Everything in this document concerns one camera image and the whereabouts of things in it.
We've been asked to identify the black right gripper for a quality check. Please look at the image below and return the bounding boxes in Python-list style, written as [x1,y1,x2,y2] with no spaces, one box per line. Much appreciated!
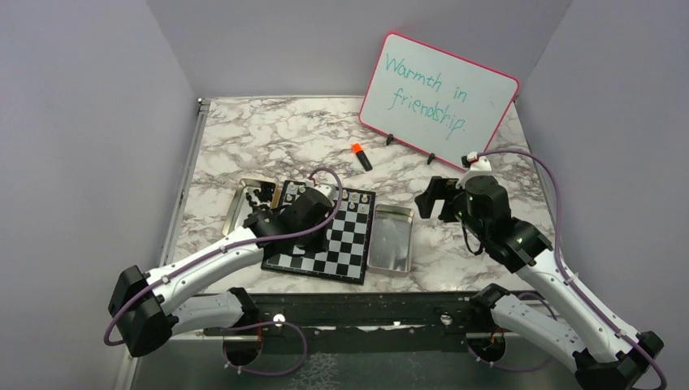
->
[415,175,489,242]

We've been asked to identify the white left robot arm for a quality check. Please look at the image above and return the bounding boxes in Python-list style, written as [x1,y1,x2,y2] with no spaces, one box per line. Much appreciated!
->
[103,184,343,358]

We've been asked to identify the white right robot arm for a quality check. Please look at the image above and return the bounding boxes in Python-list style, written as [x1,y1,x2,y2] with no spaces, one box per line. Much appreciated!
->
[414,175,664,389]

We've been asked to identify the black chess pieces pile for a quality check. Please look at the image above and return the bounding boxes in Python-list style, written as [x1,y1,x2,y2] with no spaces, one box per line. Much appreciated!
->
[245,184,275,212]

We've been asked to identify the black white chess board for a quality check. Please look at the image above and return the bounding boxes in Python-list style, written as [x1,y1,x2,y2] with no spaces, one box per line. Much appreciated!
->
[261,188,376,285]

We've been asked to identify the gold tin box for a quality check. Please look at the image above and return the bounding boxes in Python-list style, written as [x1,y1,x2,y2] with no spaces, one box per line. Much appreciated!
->
[221,178,279,236]

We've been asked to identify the orange black highlighter marker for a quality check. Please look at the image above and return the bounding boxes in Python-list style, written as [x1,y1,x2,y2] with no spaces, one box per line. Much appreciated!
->
[351,143,373,171]

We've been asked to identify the silver tin lid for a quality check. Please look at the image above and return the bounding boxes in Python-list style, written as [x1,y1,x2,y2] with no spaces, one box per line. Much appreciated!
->
[366,204,414,278]

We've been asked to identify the pink framed whiteboard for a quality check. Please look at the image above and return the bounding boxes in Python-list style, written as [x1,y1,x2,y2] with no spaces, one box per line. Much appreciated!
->
[358,32,520,168]

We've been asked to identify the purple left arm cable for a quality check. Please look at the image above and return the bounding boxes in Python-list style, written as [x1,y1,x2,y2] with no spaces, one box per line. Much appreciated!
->
[103,167,345,377]

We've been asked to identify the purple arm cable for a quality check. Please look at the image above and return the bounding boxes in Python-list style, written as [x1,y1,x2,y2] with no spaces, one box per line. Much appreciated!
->
[103,167,345,377]
[466,149,669,390]

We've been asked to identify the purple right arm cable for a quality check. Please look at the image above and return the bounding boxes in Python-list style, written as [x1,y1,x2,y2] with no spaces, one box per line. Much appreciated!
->
[466,149,669,390]

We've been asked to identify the black mounting base rail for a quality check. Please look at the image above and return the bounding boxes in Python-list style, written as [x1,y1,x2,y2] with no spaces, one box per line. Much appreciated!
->
[204,291,507,357]

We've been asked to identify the aluminium side rail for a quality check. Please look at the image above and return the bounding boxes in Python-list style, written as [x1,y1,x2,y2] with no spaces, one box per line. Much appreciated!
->
[158,98,213,266]

